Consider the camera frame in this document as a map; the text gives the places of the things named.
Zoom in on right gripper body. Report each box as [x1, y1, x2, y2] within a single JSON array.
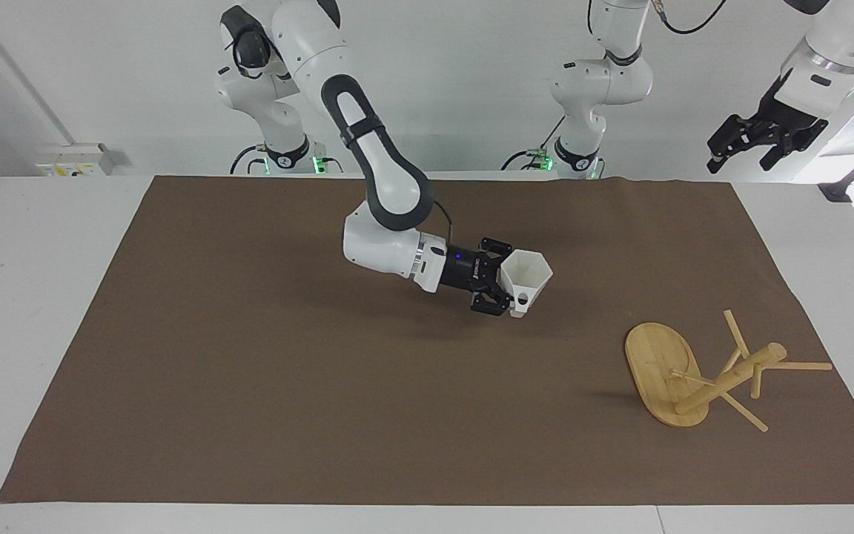
[[438, 244, 503, 296]]

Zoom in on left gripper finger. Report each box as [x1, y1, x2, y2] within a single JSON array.
[[706, 114, 769, 176], [760, 130, 818, 172]]

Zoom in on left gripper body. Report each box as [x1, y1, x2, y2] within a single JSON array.
[[757, 70, 830, 147]]

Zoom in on white hexagonal cup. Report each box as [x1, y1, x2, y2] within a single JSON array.
[[500, 249, 554, 319]]

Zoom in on wooden cup rack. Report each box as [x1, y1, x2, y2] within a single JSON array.
[[624, 309, 834, 434]]

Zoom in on black cable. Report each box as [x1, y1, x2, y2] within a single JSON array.
[[500, 114, 567, 172], [230, 144, 271, 176], [658, 0, 729, 36], [433, 199, 455, 247]]

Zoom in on white wall socket box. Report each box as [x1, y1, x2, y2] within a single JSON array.
[[34, 143, 113, 177]]

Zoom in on white cable duct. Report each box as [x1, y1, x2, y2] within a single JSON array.
[[0, 0, 76, 146]]

